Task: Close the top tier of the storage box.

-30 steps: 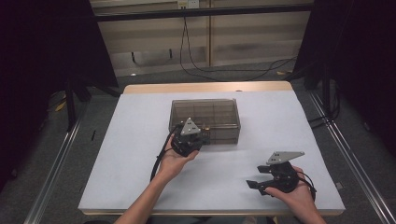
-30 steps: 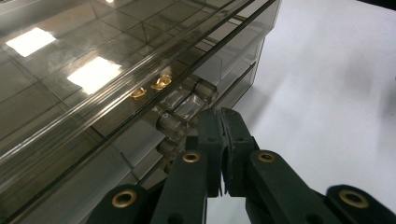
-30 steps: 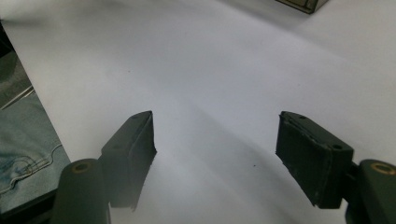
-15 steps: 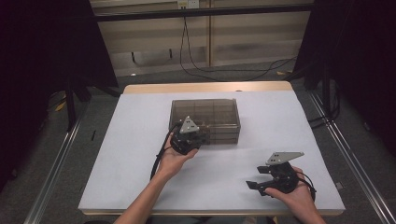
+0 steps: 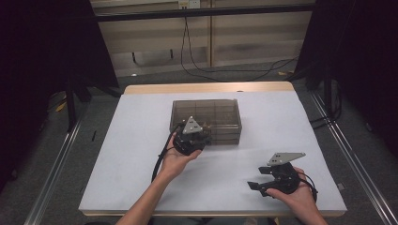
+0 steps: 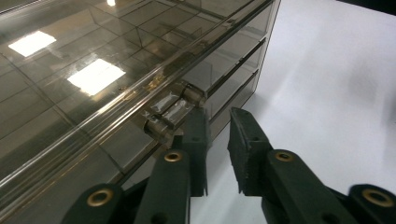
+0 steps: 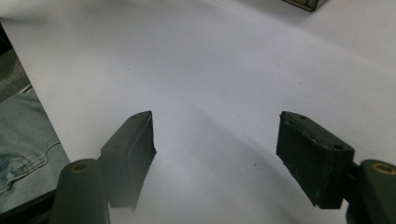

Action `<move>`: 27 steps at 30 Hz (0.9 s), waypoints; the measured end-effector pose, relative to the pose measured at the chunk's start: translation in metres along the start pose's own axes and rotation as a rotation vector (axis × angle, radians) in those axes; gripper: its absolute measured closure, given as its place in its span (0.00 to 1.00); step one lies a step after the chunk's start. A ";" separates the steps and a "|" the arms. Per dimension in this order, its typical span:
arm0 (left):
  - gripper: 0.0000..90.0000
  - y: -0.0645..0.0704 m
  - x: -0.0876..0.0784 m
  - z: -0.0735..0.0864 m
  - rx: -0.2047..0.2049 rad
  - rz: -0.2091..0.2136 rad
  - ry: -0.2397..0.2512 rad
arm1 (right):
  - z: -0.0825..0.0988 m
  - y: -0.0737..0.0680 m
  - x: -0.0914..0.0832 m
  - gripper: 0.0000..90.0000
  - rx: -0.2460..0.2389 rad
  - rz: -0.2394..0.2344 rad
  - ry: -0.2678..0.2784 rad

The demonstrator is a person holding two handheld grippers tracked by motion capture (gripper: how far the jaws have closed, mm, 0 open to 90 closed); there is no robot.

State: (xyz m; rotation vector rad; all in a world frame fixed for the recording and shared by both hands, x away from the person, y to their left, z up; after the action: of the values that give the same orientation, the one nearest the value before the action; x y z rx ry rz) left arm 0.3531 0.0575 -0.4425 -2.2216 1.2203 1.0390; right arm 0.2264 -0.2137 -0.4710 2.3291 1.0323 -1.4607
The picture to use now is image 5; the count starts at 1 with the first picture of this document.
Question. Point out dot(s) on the smoky clear plastic drawer cabinet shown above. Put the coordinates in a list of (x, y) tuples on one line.
[(216, 112)]

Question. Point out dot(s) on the black metal stand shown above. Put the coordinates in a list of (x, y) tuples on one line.
[(327, 87), (71, 103)]

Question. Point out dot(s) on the black horizontal bar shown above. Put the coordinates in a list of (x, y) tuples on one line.
[(203, 12)]

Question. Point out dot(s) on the person's right hand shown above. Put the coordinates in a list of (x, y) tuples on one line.
[(302, 200)]

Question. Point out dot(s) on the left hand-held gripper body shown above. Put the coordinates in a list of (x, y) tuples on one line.
[(191, 126)]

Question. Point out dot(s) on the small black stick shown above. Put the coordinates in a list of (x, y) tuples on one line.
[(94, 135)]

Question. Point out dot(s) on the white wall socket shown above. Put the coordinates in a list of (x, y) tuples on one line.
[(189, 3)]

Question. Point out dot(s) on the person's left hand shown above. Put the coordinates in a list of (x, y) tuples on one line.
[(173, 165)]

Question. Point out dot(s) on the black curtain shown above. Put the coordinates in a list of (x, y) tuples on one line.
[(359, 47), (37, 62)]

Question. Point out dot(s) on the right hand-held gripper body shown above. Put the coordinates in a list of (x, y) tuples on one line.
[(286, 179)]

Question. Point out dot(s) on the aluminium floor rail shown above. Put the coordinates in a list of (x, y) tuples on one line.
[(53, 175), (359, 175)]

